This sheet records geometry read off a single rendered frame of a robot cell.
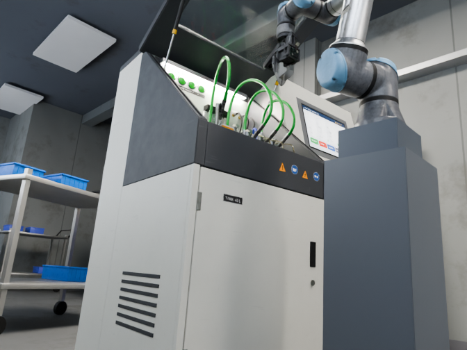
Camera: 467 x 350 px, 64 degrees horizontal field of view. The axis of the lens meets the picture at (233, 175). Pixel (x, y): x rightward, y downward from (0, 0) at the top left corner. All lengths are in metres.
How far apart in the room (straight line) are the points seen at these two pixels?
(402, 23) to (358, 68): 3.31
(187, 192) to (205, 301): 0.35
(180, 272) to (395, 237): 0.62
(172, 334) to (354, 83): 0.91
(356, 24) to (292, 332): 1.06
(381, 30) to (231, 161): 3.44
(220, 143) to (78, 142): 6.61
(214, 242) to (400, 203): 0.58
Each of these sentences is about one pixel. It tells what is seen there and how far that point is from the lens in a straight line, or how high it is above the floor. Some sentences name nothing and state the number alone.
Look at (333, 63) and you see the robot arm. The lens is 1.17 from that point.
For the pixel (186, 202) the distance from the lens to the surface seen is 1.22.
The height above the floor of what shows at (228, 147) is 0.88.
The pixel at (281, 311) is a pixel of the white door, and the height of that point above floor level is 0.33.
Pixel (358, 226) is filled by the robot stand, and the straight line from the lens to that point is 1.07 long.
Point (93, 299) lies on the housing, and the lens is 1.83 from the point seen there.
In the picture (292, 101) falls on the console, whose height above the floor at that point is 1.41.
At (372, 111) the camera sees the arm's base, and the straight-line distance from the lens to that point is 1.20.
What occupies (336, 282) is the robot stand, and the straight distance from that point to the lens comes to 1.09.
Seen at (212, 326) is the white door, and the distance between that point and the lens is 1.26.
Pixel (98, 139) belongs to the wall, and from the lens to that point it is 8.00.
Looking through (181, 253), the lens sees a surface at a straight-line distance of 1.20.
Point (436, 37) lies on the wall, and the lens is 4.24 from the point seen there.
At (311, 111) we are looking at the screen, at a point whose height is 1.39.
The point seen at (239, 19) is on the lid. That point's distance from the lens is 1.99.
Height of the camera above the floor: 0.45
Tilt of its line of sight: 15 degrees up
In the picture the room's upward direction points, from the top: 4 degrees clockwise
